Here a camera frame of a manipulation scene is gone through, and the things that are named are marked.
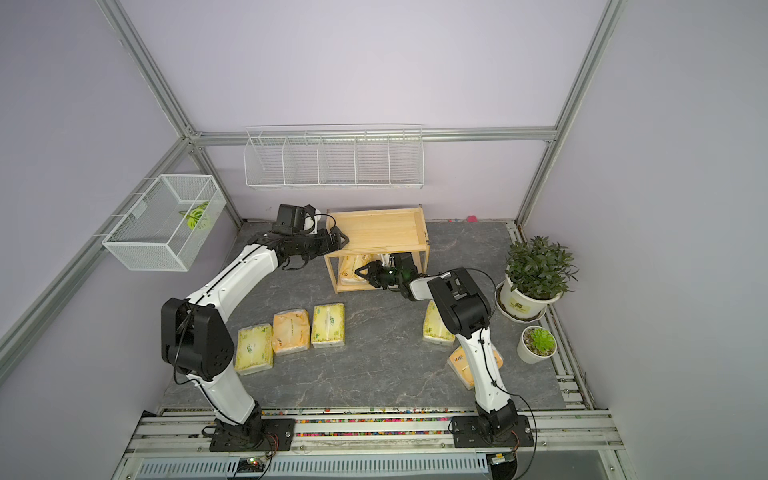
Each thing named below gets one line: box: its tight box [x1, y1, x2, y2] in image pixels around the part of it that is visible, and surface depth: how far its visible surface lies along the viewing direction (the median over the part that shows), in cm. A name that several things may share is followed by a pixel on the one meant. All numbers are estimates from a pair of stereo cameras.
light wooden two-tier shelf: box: [324, 205, 430, 295], surface depth 93 cm
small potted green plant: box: [517, 325, 557, 365], surface depth 80 cm
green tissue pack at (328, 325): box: [311, 303, 345, 349], surface depth 90 cm
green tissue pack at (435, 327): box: [423, 300, 457, 345], surface depth 89 cm
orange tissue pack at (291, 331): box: [272, 309, 310, 355], surface depth 89 cm
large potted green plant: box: [495, 236, 579, 322], surface depth 85 cm
